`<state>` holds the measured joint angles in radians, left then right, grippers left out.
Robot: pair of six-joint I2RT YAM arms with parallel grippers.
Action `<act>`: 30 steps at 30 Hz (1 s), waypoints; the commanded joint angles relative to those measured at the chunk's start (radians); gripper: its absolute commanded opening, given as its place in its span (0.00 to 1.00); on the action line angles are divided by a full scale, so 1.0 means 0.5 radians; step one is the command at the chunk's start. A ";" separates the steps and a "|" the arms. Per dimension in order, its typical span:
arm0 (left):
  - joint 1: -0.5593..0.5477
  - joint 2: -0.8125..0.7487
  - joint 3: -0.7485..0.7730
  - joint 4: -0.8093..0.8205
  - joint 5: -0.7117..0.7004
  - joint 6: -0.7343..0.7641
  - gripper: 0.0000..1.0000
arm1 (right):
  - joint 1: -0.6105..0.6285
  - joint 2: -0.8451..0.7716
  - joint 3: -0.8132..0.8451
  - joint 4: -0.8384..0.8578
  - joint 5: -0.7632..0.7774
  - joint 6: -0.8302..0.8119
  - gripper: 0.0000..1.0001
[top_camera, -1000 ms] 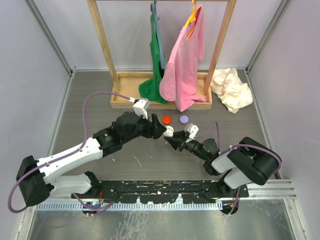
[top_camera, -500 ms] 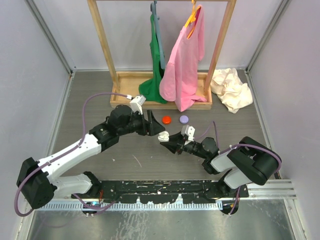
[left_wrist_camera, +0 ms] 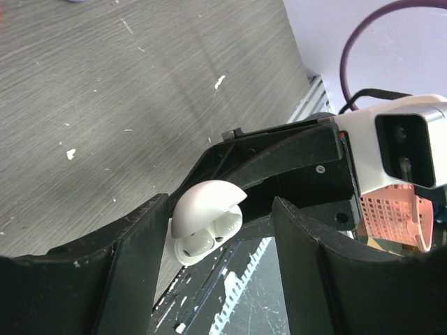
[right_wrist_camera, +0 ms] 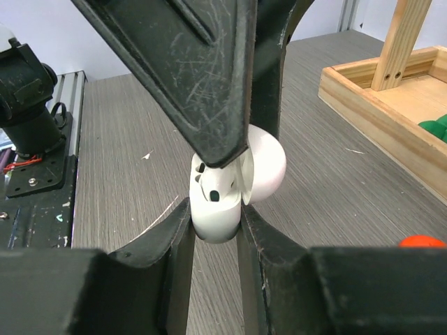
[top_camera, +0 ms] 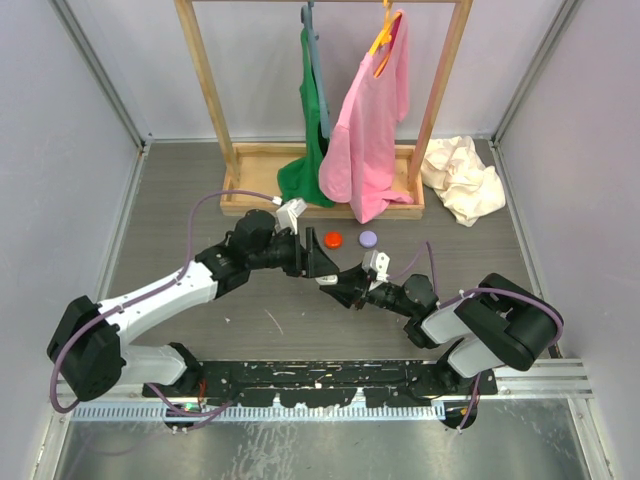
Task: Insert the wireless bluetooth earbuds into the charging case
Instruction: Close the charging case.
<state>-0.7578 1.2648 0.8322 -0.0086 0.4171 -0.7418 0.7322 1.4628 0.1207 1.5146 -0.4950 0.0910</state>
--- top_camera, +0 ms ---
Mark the grey clothes hanger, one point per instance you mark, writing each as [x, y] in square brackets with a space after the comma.
[307, 21]

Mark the pink t-shirt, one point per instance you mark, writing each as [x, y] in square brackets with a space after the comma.
[359, 166]

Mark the slotted cable duct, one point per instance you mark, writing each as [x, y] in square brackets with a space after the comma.
[158, 411]

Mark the cream crumpled cloth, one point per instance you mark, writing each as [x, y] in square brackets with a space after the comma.
[468, 188]

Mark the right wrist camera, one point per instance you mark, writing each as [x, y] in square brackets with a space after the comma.
[376, 265]

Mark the green shirt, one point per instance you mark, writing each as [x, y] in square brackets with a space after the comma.
[300, 178]

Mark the wooden clothes rack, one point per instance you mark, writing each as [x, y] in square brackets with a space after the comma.
[251, 168]

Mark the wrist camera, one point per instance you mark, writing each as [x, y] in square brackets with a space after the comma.
[376, 265]
[288, 213]

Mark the yellow clothes hanger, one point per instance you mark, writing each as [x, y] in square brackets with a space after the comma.
[380, 50]

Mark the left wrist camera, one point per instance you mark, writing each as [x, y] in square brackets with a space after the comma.
[288, 213]

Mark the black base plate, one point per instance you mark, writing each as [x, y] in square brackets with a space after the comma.
[315, 384]

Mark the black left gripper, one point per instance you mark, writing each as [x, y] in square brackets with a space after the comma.
[318, 263]

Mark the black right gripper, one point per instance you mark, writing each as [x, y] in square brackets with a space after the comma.
[350, 283]

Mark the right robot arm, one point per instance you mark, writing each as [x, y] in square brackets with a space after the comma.
[493, 324]

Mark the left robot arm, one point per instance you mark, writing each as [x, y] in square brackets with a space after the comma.
[93, 348]

